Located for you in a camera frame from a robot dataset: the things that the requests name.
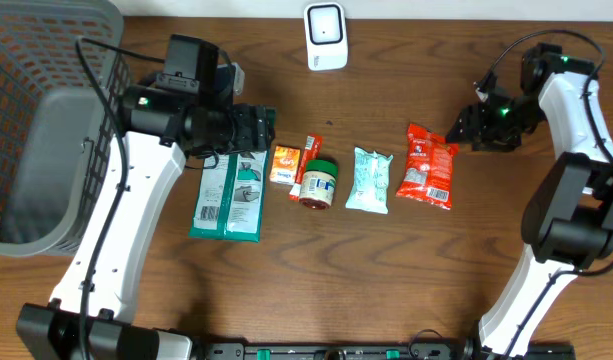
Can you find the white barcode scanner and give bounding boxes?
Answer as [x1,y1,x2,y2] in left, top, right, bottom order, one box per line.
[303,2,349,72]

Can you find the small orange carton box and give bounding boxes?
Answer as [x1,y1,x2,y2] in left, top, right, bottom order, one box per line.
[270,145,301,185]

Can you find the green lid seasoning jar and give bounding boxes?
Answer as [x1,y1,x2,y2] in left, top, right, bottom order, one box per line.
[298,159,338,210]

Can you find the pale green tissue pack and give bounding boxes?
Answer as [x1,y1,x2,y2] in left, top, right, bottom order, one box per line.
[345,147,393,215]

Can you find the small red stick packet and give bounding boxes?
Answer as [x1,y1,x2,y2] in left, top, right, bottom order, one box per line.
[289,134,323,202]

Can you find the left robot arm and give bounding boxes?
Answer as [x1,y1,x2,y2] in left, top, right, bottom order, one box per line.
[16,34,275,359]

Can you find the green white packet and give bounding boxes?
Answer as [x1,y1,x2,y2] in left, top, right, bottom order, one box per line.
[189,151,270,243]

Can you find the grey plastic mesh basket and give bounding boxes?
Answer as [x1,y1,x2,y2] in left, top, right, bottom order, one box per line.
[0,0,131,257]

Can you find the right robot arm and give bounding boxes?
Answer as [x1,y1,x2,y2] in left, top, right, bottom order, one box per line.
[446,43,613,359]

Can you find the red snack bag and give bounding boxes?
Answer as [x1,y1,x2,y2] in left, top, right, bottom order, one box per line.
[396,124,459,210]

